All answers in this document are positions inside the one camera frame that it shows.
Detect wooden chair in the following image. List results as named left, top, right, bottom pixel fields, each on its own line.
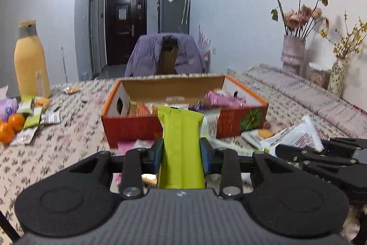
left=157, top=36, right=178, bottom=75

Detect green snack bar packet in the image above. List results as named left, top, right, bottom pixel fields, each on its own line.
left=158, top=106, right=205, bottom=189

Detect small peanut packet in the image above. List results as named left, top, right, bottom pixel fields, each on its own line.
left=64, top=86, right=81, bottom=95

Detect floral small vase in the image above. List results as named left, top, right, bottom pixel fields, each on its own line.
left=327, top=57, right=346, bottom=97

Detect dark entrance door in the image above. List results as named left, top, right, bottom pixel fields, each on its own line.
left=105, top=0, right=147, bottom=66

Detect dried pink roses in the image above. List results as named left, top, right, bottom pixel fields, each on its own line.
left=270, top=0, right=333, bottom=40

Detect pink snack packet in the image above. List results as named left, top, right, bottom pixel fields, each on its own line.
left=202, top=91, right=247, bottom=108

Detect white snack packet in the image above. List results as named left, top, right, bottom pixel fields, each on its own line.
left=259, top=115, right=324, bottom=155

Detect yellow thermos bottle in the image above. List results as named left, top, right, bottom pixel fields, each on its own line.
left=14, top=20, right=51, bottom=98

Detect purple jacket on chair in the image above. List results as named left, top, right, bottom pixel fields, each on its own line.
left=124, top=33, right=206, bottom=77

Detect small green snack packet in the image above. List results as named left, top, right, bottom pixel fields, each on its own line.
left=17, top=95, right=34, bottom=115

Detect pink textured vase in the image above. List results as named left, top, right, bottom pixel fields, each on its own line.
left=281, top=35, right=306, bottom=75

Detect red cardboard box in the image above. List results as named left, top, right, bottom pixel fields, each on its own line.
left=101, top=74, right=269, bottom=148

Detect orange tangerine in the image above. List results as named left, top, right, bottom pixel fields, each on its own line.
left=8, top=114, right=25, bottom=132
left=0, top=122, right=14, bottom=144

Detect patterned table cloth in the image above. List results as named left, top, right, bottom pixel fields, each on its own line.
left=1, top=65, right=366, bottom=231

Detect purple tissue pack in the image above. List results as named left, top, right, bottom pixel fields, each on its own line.
left=0, top=98, right=18, bottom=122

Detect grey refrigerator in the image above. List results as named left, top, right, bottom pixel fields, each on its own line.
left=157, top=0, right=190, bottom=34

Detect yellow flower branches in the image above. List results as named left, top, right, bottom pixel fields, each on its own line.
left=319, top=12, right=366, bottom=61

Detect glass jar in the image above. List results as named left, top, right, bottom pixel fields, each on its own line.
left=307, top=62, right=331, bottom=89

